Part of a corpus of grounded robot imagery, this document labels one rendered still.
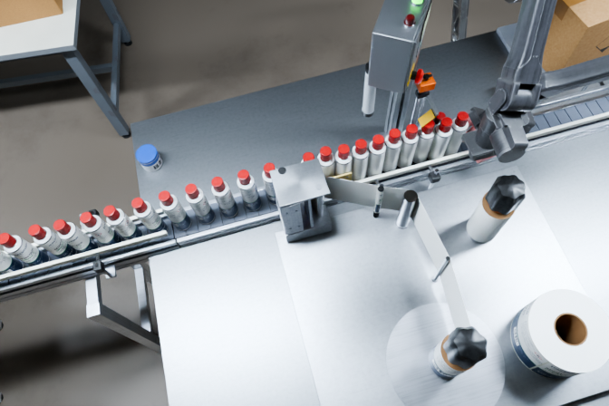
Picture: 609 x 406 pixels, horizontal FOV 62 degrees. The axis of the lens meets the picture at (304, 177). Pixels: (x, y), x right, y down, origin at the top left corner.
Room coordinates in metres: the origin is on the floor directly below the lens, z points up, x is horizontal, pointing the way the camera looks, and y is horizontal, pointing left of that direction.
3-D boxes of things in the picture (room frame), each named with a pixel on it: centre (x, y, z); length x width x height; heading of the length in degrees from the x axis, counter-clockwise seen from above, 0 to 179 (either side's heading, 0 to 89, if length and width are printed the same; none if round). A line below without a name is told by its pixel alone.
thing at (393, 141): (0.75, -0.27, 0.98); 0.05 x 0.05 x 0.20
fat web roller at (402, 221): (0.56, -0.28, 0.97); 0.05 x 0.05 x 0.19
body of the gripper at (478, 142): (0.59, -0.44, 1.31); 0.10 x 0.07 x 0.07; 100
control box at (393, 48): (0.84, -0.27, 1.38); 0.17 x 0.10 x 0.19; 155
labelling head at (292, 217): (0.61, 0.02, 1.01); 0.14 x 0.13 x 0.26; 100
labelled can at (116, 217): (0.61, 0.54, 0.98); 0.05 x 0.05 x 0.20
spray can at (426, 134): (0.77, -0.37, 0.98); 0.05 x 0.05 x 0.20
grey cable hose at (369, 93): (0.84, -0.21, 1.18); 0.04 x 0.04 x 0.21
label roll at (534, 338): (0.18, -0.61, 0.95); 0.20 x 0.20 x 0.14
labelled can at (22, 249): (0.56, 0.83, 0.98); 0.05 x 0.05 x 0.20
